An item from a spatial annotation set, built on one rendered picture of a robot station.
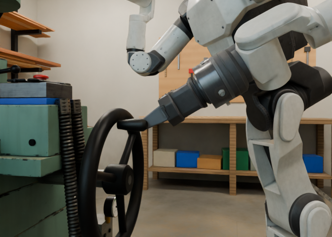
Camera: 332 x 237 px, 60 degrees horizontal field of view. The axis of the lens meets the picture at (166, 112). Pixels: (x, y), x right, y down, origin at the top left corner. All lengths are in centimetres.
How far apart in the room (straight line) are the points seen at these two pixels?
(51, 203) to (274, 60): 56
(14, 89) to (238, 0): 56
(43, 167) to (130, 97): 363
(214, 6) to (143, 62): 35
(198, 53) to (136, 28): 290
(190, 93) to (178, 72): 345
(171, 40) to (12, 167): 72
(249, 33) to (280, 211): 66
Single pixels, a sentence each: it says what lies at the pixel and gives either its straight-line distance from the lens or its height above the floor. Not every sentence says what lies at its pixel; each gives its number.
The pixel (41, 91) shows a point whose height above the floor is 98.
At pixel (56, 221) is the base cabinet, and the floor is 69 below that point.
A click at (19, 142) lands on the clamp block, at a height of 89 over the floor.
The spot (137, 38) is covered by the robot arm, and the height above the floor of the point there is 121.
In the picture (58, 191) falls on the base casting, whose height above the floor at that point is 76.
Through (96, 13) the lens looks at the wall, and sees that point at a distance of 453.
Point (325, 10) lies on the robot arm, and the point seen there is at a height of 111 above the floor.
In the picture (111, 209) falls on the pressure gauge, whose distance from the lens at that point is 89.
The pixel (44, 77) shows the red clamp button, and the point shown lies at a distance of 65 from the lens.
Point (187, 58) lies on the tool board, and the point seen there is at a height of 165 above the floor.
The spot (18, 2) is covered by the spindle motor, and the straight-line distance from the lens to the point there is 79.
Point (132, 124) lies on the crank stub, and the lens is 54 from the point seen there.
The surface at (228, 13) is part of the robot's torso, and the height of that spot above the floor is 120.
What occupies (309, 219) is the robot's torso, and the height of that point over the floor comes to 63.
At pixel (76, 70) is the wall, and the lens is 449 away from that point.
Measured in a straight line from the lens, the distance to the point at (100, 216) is 97.
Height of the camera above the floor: 95
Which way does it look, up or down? 1 degrees down
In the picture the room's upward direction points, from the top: straight up
